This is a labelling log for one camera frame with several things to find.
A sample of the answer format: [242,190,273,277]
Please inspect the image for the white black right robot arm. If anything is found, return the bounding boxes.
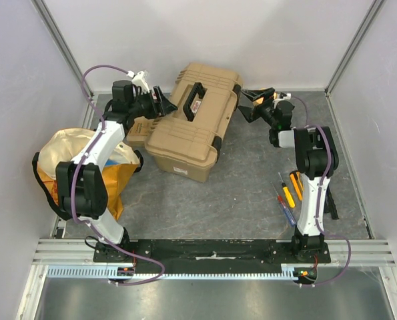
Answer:
[238,88,339,263]

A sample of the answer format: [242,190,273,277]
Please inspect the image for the tan plastic toolbox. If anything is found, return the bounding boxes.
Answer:
[144,63,243,183]

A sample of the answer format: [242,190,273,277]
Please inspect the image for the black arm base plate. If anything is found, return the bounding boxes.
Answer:
[93,238,332,267]

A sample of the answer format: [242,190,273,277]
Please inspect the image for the grey slotted cable duct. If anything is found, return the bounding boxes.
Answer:
[47,265,296,279]

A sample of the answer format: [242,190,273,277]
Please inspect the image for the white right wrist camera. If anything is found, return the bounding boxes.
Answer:
[273,92,292,101]

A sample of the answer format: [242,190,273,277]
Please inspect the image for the yellow handle screwdriver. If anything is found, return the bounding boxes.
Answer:
[278,173,296,208]

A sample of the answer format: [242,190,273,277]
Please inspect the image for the black rubber mallet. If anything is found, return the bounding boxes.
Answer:
[324,187,339,220]

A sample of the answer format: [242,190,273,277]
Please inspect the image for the blue red handle screwdriver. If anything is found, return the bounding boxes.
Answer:
[272,184,297,227]

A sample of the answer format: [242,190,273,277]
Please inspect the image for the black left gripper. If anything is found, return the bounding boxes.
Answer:
[129,87,179,121]

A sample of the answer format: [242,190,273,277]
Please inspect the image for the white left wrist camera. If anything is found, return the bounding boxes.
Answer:
[127,70,150,93]

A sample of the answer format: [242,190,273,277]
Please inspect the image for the yellow utility knife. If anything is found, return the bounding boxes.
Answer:
[289,170,304,201]

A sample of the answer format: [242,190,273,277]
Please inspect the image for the yellow canvas tote bag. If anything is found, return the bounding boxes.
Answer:
[32,128,143,221]

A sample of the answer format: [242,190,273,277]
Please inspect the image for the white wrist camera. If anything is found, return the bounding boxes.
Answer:
[273,92,292,101]
[127,70,150,93]

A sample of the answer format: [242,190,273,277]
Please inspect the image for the brown cardboard box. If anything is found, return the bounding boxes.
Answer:
[126,117,155,147]

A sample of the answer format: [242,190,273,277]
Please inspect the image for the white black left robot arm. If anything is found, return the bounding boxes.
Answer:
[55,80,177,262]

